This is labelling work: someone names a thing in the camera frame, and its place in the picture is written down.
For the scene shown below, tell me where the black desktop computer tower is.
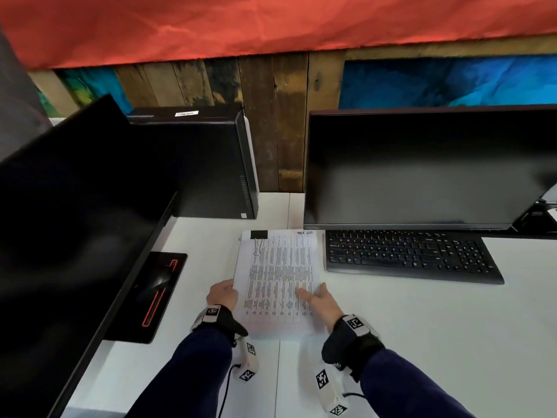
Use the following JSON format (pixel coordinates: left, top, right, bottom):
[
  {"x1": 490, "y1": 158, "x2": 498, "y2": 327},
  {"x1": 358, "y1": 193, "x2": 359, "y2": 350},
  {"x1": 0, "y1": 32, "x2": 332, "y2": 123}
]
[{"x1": 126, "y1": 104, "x2": 261, "y2": 221}]

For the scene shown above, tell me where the person's right forearm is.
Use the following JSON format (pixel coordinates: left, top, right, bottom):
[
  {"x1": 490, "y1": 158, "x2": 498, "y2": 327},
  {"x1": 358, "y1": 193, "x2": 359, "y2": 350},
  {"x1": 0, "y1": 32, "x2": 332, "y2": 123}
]
[{"x1": 359, "y1": 348, "x2": 475, "y2": 418}]

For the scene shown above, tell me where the black binder clip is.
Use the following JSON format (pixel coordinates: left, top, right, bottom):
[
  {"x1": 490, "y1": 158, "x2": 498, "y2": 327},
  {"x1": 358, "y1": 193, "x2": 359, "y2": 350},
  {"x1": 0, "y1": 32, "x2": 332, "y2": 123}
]
[{"x1": 250, "y1": 230, "x2": 270, "y2": 257}]

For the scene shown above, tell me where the grey fabric panel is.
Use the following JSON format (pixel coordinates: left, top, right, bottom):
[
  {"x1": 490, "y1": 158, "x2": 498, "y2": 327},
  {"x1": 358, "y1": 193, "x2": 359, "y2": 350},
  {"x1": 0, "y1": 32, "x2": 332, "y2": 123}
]
[{"x1": 0, "y1": 26, "x2": 53, "y2": 161}]

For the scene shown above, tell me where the red-orange cloth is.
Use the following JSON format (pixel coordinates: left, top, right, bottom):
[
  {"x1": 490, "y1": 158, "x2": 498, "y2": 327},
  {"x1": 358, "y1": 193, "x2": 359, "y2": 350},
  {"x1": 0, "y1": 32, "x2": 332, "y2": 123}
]
[{"x1": 0, "y1": 0, "x2": 557, "y2": 70}]

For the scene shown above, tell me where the wooden plank partition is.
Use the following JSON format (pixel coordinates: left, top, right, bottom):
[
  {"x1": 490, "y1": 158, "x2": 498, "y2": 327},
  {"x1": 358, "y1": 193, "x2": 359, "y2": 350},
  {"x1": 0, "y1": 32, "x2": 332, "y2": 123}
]
[{"x1": 26, "y1": 34, "x2": 557, "y2": 194}]

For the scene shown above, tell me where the person's left hand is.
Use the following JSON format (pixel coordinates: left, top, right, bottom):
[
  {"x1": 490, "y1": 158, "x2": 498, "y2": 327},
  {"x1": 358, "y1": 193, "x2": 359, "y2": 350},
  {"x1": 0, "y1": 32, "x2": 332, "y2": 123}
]
[{"x1": 205, "y1": 279, "x2": 239, "y2": 308}]

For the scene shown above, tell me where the teal green cloth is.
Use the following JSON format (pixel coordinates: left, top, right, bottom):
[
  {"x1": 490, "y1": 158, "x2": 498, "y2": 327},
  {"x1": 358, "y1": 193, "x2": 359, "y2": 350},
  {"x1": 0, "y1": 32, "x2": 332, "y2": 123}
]
[{"x1": 37, "y1": 67, "x2": 133, "y2": 116}]

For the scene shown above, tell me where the person's right hand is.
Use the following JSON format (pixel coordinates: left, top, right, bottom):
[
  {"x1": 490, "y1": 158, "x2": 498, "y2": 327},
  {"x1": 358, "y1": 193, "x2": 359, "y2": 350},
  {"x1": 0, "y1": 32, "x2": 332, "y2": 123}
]
[{"x1": 297, "y1": 282, "x2": 345, "y2": 334}]

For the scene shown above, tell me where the black computer monitor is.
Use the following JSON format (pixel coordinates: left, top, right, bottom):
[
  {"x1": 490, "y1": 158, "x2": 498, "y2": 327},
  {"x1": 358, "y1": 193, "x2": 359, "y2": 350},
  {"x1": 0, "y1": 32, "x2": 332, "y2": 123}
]
[
  {"x1": 0, "y1": 94, "x2": 188, "y2": 418},
  {"x1": 303, "y1": 104, "x2": 557, "y2": 231}
]

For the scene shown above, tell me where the sorted stack of printed sheets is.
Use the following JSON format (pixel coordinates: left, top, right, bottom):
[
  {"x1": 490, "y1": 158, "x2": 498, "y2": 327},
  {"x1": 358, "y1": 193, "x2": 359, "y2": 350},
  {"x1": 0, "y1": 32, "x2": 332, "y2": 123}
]
[{"x1": 233, "y1": 229, "x2": 327, "y2": 340}]

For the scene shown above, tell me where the black marker wrist strap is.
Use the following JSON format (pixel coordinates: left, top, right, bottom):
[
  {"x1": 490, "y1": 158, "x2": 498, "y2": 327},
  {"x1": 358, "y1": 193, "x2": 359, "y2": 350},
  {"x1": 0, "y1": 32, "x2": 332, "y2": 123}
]
[
  {"x1": 321, "y1": 314, "x2": 387, "y2": 383},
  {"x1": 190, "y1": 304, "x2": 249, "y2": 349}
]

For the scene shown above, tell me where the black computer mouse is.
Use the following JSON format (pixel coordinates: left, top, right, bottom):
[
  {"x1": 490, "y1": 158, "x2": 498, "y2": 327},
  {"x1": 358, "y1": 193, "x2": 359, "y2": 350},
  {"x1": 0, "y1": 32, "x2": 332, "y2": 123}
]
[{"x1": 135, "y1": 265, "x2": 173, "y2": 303}]

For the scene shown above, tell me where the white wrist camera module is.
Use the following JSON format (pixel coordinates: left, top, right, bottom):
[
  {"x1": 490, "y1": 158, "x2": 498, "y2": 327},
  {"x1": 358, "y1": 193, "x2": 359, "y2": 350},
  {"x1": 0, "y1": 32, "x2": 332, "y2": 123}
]
[
  {"x1": 233, "y1": 337, "x2": 261, "y2": 383},
  {"x1": 314, "y1": 367, "x2": 349, "y2": 417}
]

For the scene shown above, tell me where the black keyboard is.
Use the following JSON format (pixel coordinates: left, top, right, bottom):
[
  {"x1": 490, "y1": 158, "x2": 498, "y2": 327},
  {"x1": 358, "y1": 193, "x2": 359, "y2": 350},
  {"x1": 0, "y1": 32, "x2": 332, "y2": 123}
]
[{"x1": 325, "y1": 229, "x2": 505, "y2": 286}]

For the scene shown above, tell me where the blue cloth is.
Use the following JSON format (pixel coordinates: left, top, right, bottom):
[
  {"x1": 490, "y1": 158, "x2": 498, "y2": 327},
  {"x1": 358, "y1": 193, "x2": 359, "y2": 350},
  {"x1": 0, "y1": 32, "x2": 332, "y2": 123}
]
[{"x1": 338, "y1": 55, "x2": 557, "y2": 110}]

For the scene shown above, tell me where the person's left forearm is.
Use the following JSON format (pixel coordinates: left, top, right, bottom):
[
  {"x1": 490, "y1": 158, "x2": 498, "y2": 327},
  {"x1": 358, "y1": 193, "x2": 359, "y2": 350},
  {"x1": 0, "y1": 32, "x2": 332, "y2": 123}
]
[{"x1": 126, "y1": 330, "x2": 234, "y2": 418}]

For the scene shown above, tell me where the white table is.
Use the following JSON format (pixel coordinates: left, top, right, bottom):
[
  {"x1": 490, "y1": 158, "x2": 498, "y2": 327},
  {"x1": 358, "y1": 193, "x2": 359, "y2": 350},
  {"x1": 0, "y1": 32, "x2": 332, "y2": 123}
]
[{"x1": 60, "y1": 191, "x2": 557, "y2": 418}]

